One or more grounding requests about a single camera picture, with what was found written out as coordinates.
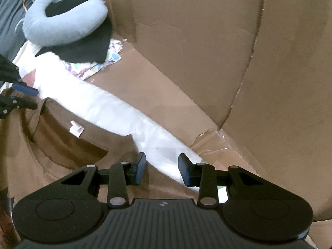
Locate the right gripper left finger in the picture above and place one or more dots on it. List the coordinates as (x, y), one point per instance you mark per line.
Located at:
(117, 177)

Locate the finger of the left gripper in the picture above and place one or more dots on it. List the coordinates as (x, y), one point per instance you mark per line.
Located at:
(10, 74)
(9, 103)

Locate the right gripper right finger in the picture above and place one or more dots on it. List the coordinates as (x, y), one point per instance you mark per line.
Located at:
(207, 178)

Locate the brown t-shirt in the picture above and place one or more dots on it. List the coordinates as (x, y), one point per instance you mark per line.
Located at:
(41, 147)

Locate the white patterned bed sheet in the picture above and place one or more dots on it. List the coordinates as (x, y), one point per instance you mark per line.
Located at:
(109, 108)

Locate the light blue neck pillow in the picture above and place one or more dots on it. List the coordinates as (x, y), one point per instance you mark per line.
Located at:
(64, 28)

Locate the black cloth under pillow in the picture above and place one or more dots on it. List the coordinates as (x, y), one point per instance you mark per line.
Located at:
(92, 48)

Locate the brown cardboard panel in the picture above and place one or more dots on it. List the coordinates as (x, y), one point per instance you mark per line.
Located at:
(243, 82)

